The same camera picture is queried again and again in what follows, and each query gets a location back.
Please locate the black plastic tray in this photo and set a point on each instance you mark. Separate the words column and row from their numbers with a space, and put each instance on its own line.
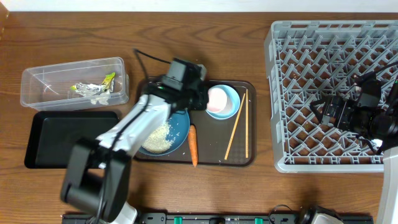
column 53, row 134

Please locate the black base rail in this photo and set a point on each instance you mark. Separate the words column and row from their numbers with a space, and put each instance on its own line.
column 280, row 214

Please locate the pile of white rice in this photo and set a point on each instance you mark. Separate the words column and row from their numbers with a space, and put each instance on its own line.
column 157, row 142

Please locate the orange carrot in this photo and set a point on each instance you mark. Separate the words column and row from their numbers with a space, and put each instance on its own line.
column 192, row 141

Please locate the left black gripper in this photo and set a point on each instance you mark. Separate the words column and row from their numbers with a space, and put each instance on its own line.
column 203, row 91

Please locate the dark brown serving tray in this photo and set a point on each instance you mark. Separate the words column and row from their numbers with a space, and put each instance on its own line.
column 213, row 135

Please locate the light blue bowl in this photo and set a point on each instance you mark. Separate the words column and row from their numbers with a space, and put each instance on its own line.
column 236, row 103

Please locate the clear plastic bin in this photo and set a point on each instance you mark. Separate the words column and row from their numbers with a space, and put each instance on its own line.
column 47, row 88

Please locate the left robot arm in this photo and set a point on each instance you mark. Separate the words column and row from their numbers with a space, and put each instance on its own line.
column 98, row 172

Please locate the silver foil wrapper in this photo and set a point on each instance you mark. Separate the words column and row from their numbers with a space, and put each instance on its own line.
column 84, row 89

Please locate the green yellow snack wrapper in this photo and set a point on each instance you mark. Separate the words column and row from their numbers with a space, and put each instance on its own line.
column 108, row 82

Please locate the pink white cup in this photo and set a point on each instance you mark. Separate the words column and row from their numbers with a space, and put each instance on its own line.
column 219, row 101

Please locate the blue plate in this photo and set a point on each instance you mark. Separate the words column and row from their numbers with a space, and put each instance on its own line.
column 180, row 125

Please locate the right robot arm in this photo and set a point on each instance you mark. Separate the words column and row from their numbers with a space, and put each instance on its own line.
column 368, row 121

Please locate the grey dishwasher rack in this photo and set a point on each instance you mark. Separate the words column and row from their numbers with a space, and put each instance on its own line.
column 306, row 60

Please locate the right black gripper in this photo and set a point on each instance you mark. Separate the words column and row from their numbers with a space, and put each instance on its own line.
column 345, row 106

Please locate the white tissue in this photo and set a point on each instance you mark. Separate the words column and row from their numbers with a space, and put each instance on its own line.
column 102, row 99

